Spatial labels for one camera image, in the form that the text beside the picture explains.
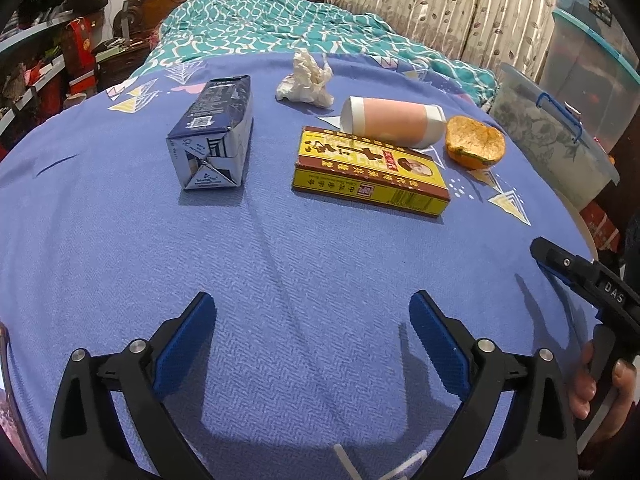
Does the beige leaf pattern curtain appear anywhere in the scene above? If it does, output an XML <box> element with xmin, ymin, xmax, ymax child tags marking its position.
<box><xmin>329</xmin><ymin>0</ymin><xmax>556</xmax><ymax>79</ymax></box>

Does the orange peel half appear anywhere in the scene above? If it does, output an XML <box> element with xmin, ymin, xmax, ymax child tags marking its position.
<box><xmin>445</xmin><ymin>116</ymin><xmax>506</xmax><ymax>170</ymax></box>

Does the dark blue milk carton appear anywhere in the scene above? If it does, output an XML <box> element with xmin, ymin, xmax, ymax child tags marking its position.
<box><xmin>166</xmin><ymin>75</ymin><xmax>253</xmax><ymax>191</ymax></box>

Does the pink white cylindrical bottle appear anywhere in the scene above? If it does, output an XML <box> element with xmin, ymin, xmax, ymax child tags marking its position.
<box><xmin>340</xmin><ymin>96</ymin><xmax>447</xmax><ymax>150</ymax></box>

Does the yellow red medicine box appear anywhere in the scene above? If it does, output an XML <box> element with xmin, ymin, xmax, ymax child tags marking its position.
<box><xmin>292</xmin><ymin>126</ymin><xmax>450</xmax><ymax>217</ymax></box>

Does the upper clear storage bin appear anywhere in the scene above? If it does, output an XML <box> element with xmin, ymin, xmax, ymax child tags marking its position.
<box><xmin>556</xmin><ymin>0</ymin><xmax>639</xmax><ymax>68</ymax></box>

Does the teal white patterned quilt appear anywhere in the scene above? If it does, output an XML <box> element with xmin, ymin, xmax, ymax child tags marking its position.
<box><xmin>134</xmin><ymin>0</ymin><xmax>498</xmax><ymax>107</ymax></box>

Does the person's right hand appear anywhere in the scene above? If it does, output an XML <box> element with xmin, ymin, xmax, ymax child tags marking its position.
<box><xmin>566</xmin><ymin>341</ymin><xmax>639</xmax><ymax>443</ymax></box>

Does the cluttered wall shelf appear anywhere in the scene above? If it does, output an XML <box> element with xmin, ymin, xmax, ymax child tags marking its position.
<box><xmin>0</xmin><ymin>0</ymin><xmax>151</xmax><ymax>151</ymax></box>

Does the clear bin teal lid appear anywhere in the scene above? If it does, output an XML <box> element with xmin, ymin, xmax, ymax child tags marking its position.
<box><xmin>540</xmin><ymin>9</ymin><xmax>639</xmax><ymax>152</ymax></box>

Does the blue patterned bed sheet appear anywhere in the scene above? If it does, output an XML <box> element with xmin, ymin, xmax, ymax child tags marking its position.
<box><xmin>1</xmin><ymin>54</ymin><xmax>594</xmax><ymax>479</ymax></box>

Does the clear bin blue handle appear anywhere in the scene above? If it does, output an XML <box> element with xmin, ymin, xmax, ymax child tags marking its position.
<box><xmin>490</xmin><ymin>63</ymin><xmax>620</xmax><ymax>210</ymax></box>

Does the white tissue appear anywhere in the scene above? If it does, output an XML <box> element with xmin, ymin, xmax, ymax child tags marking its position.
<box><xmin>276</xmin><ymin>49</ymin><xmax>334</xmax><ymax>108</ymax></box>

